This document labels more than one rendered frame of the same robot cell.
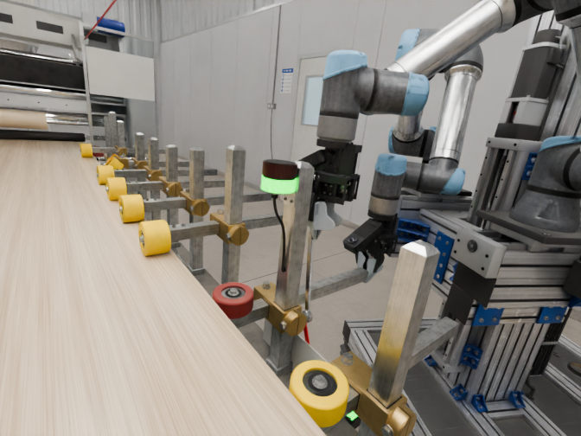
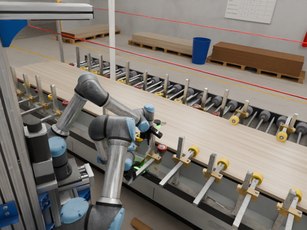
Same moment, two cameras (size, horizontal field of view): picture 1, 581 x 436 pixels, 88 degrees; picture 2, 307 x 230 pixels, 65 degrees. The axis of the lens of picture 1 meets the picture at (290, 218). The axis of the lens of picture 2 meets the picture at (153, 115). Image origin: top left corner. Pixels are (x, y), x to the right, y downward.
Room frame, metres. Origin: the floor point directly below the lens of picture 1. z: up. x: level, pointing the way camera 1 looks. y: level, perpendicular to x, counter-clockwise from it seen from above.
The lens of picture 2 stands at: (2.05, -0.51, 2.13)
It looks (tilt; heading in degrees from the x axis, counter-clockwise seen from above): 29 degrees down; 162
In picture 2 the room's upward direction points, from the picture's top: 4 degrees clockwise
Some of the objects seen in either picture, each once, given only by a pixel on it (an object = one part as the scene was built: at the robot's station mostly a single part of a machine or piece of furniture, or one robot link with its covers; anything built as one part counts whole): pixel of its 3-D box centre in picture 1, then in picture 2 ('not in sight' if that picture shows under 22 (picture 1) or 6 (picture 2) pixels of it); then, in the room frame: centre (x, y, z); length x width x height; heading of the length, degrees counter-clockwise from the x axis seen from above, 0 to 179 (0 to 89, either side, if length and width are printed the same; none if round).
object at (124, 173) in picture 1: (166, 172); (289, 219); (1.40, 0.60, 0.95); 0.50 x 0.04 x 0.04; 129
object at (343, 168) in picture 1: (334, 171); (146, 130); (0.61, -0.08, 1.15); 0.09 x 0.08 x 0.12; 59
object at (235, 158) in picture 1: (232, 238); (178, 161); (0.74, 0.15, 0.93); 0.04 x 0.04 x 0.48; 39
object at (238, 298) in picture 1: (232, 315); (161, 151); (0.52, 0.10, 0.85); 0.08 x 0.08 x 0.11
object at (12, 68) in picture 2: not in sight; (16, 85); (-1.00, -1.28, 0.91); 0.04 x 0.04 x 0.48; 39
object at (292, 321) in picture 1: (277, 308); (153, 157); (0.57, 0.01, 0.85); 0.14 x 0.06 x 0.05; 39
